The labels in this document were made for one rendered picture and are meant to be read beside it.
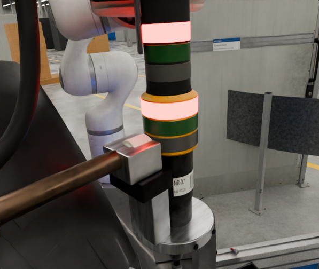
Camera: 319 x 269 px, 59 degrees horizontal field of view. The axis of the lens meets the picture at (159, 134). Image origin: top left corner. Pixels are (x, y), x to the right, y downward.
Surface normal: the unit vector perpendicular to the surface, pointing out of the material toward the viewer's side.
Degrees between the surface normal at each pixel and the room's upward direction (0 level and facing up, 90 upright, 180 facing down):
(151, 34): 90
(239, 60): 91
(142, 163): 90
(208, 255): 15
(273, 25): 89
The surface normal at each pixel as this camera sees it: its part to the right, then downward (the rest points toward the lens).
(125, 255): 0.49, -0.44
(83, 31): 0.25, 0.88
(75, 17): 0.15, 0.55
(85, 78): 0.38, 0.35
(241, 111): -0.70, 0.30
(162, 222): 0.70, 0.23
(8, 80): 0.54, -0.63
